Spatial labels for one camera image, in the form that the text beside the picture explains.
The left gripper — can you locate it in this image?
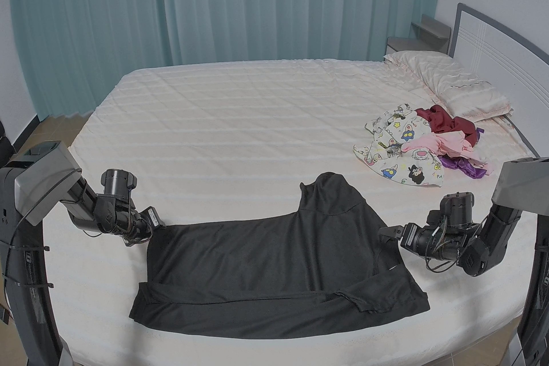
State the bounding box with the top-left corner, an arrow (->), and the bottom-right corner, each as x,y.
129,206 -> 167,247

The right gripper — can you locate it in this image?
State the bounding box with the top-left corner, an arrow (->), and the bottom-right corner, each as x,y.
399,223 -> 432,260

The black T-shirt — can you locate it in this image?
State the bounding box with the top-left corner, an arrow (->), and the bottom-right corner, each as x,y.
129,172 -> 431,339

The bed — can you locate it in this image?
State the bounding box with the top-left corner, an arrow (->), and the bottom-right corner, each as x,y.
41,3 -> 549,366

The white printed pyjama top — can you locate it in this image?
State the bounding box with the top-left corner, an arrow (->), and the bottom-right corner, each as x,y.
353,104 -> 445,188

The purple garment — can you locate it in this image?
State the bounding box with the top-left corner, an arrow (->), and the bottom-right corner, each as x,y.
441,125 -> 495,179

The pink garment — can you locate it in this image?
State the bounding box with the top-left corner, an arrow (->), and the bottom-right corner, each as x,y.
401,130 -> 490,168

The dark red garment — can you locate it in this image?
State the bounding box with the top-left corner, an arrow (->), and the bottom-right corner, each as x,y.
414,104 -> 479,146

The cream pillow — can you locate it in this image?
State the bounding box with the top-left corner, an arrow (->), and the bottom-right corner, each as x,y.
383,50 -> 514,123

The grey bedside table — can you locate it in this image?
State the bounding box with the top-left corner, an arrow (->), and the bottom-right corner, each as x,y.
386,15 -> 452,56

